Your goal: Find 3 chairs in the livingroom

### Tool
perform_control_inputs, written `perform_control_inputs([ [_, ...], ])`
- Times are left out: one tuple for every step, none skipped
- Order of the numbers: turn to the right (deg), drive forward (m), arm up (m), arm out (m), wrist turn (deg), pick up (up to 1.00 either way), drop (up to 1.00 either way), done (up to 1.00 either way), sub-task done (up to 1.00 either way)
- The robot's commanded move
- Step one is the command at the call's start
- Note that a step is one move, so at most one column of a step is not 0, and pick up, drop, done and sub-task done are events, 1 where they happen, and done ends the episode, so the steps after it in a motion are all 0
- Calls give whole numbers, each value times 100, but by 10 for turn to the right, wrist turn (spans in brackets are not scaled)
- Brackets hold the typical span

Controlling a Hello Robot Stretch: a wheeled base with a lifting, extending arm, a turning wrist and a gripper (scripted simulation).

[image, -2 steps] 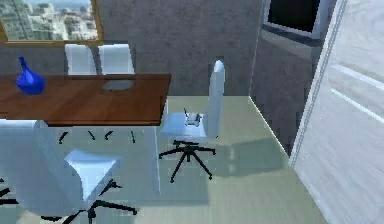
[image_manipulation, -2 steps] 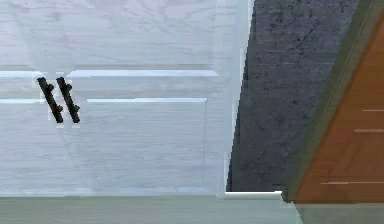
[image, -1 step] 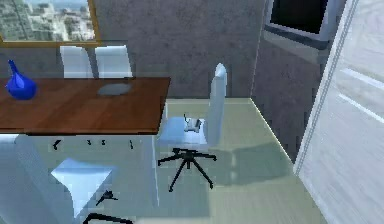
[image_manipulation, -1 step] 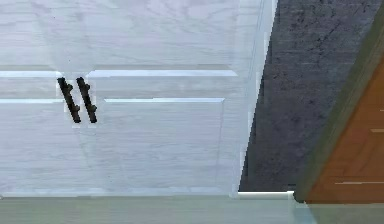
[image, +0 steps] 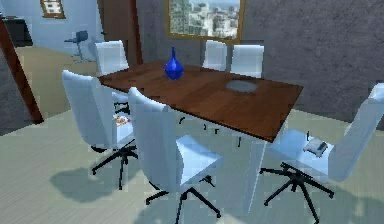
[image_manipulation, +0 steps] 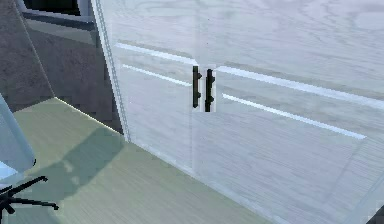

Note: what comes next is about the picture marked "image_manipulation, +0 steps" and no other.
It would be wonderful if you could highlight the black door handle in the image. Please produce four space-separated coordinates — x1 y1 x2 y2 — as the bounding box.
191 65 203 109
204 68 216 113

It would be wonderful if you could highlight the pale blue office chair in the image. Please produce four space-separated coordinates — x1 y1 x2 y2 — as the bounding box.
0 93 60 216

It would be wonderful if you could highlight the dark window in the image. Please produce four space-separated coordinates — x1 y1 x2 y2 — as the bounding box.
14 0 98 33

